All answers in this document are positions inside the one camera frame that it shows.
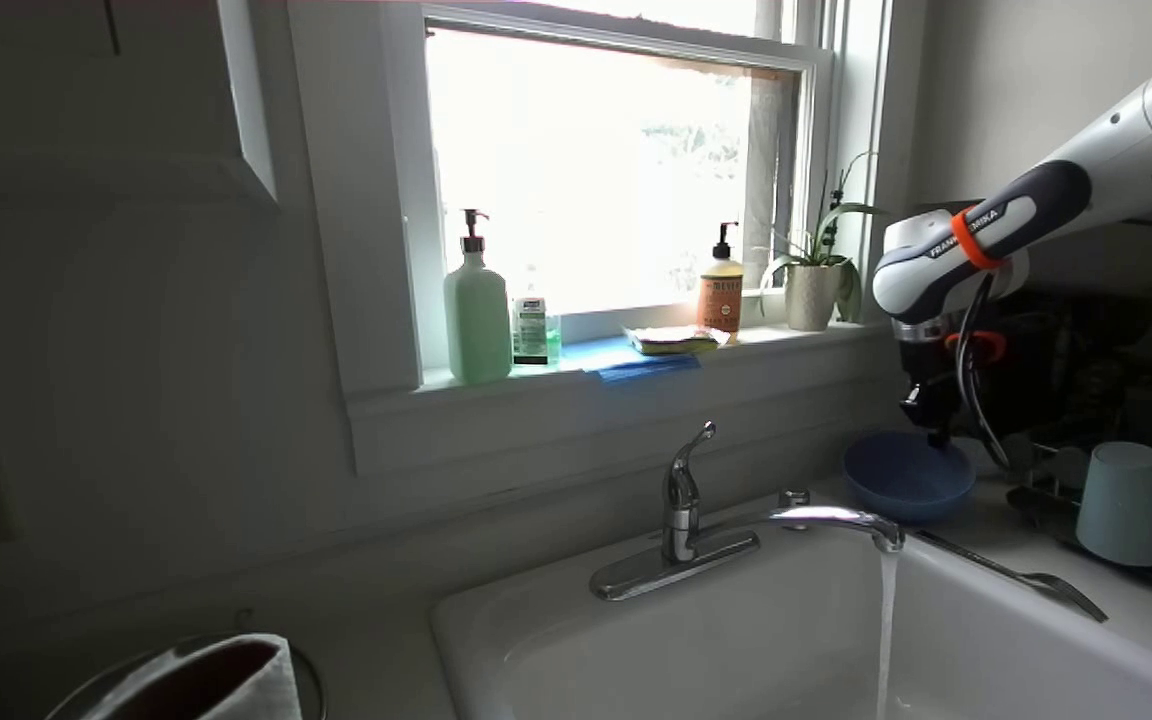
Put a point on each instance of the green soap dispenser bottle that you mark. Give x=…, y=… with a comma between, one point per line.
x=479, y=313

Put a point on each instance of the white kitchen sink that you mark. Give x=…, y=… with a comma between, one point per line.
x=811, y=624

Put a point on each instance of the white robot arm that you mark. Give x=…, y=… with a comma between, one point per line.
x=936, y=261

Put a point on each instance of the orange soap dispenser bottle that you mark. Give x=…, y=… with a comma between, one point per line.
x=721, y=287

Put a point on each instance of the blue cloth on sill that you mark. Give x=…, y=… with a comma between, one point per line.
x=617, y=360

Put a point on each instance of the black dish drying rack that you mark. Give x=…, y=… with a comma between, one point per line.
x=1044, y=493

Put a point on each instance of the potted orchid plant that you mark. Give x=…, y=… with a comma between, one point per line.
x=815, y=271

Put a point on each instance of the light blue cup left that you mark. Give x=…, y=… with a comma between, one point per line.
x=1116, y=505

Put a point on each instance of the small green bottle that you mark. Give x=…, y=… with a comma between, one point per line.
x=528, y=345

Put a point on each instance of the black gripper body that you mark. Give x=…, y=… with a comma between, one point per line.
x=940, y=385

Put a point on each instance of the yellow sponge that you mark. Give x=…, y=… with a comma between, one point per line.
x=674, y=341

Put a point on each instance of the chrome faucet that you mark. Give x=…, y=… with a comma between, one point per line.
x=695, y=547

